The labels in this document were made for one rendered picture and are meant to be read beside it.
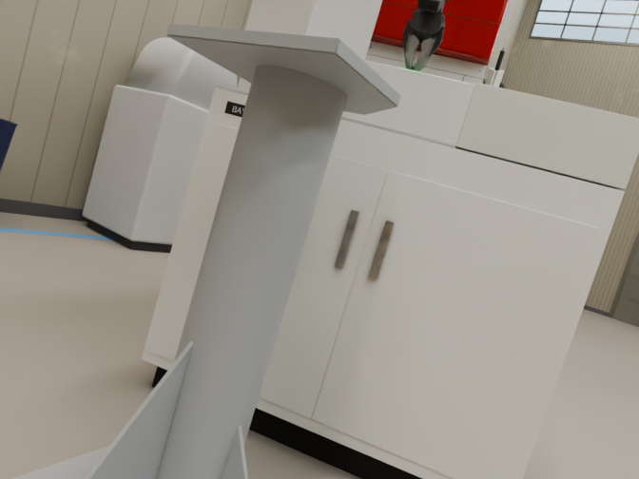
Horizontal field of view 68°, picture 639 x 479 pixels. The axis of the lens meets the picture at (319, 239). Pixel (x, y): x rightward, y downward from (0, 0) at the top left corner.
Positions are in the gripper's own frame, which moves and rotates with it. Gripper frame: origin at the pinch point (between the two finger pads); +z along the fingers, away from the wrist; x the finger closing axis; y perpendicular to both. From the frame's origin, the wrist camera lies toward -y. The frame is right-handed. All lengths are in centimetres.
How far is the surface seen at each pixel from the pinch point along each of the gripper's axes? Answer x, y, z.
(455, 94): -11.6, -4.0, 4.4
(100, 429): 39, -25, 97
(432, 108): -7.5, -4.0, 8.6
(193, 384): 12, -45, 69
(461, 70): -8, 58, -21
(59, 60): 225, 125, 1
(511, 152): -26.4, -4.0, 13.7
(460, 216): -20.5, -4.3, 29.8
